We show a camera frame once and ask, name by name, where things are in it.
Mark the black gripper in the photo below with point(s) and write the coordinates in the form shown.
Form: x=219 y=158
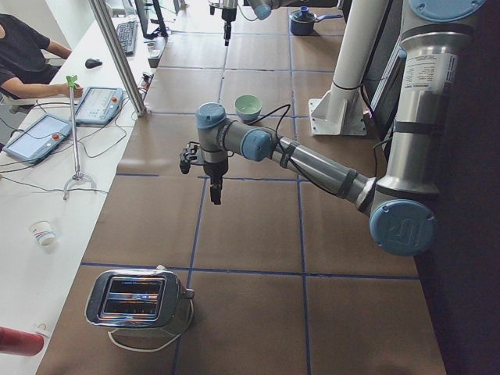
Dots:
x=227 y=15
x=216 y=169

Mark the green bowl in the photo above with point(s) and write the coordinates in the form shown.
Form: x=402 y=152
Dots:
x=248 y=104

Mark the blue bowl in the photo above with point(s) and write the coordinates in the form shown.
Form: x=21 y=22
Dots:
x=248 y=117

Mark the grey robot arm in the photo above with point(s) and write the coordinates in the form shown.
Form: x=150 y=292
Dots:
x=432 y=34
x=261 y=8

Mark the blue saucepan with lid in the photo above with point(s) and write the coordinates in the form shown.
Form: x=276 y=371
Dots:
x=303 y=21

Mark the black computer monitor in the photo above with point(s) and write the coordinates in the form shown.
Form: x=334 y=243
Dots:
x=151 y=19

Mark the black keyboard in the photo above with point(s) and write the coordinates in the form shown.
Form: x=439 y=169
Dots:
x=127 y=36

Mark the silver white toaster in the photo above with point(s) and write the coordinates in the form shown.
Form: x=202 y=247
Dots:
x=140 y=302

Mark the black computer mouse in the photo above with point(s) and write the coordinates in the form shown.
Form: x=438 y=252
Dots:
x=92 y=63

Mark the white mounting pole with base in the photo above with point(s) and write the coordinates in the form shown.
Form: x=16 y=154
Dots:
x=339 y=111

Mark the far teach pendant tablet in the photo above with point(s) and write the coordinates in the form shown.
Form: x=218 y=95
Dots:
x=98 y=105

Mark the teach pendant tablet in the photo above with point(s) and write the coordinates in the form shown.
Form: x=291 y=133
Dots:
x=98 y=105
x=39 y=139

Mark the paper cup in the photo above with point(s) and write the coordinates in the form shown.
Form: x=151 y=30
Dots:
x=43 y=232

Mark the near teach pendant tablet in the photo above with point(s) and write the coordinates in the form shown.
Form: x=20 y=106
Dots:
x=39 y=139

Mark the seated person in black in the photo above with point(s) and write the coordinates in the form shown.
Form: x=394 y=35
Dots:
x=24 y=70

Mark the red cylinder bottle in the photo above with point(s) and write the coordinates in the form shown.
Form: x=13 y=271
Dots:
x=17 y=342

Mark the aluminium frame post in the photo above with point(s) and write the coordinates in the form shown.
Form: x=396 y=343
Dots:
x=108 y=30

